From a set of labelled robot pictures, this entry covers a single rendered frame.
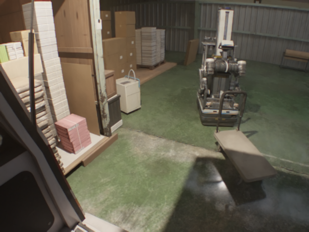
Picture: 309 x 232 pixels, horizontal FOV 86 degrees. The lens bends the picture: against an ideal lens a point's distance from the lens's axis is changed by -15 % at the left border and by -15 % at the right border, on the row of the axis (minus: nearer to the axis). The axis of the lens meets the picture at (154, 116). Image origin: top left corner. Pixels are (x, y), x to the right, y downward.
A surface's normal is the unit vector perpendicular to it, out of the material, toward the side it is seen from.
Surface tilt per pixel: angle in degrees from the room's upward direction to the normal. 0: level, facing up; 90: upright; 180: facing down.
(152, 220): 0
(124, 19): 89
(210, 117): 90
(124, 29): 90
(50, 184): 90
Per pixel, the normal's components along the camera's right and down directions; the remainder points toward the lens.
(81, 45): -0.45, 0.42
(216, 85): -0.09, 0.47
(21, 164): 0.89, 0.22
